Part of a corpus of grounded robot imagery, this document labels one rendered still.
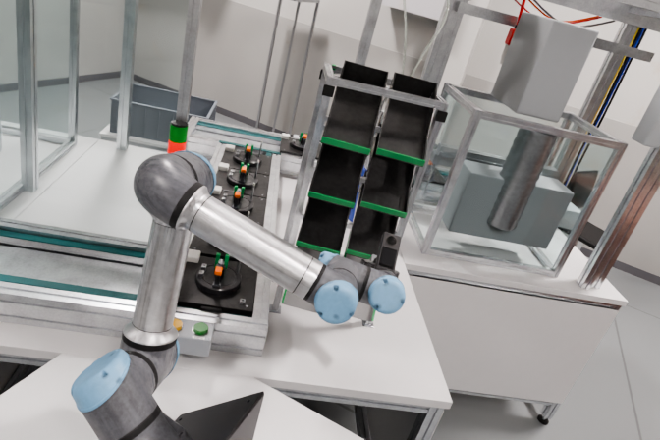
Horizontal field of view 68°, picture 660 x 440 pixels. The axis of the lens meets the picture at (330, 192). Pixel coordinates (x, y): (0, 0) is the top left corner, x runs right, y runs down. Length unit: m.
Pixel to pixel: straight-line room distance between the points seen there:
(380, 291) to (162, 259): 0.45
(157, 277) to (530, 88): 1.63
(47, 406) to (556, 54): 2.03
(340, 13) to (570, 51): 3.42
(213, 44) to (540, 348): 4.76
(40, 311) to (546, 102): 1.94
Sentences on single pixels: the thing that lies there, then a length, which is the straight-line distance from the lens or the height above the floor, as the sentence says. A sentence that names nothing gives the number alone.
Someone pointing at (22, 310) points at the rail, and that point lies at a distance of 1.58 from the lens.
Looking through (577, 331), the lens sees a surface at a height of 0.64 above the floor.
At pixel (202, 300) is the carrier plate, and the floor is 0.97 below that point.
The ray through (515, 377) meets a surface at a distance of 2.79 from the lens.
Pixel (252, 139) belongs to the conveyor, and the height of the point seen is 0.92.
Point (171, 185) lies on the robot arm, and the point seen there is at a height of 1.52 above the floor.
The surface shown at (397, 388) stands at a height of 0.86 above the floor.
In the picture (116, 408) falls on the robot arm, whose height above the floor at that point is 1.11.
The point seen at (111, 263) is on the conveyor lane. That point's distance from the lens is 1.72.
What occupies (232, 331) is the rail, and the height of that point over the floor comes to 0.94.
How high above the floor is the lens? 1.93
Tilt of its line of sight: 25 degrees down
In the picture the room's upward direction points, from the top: 15 degrees clockwise
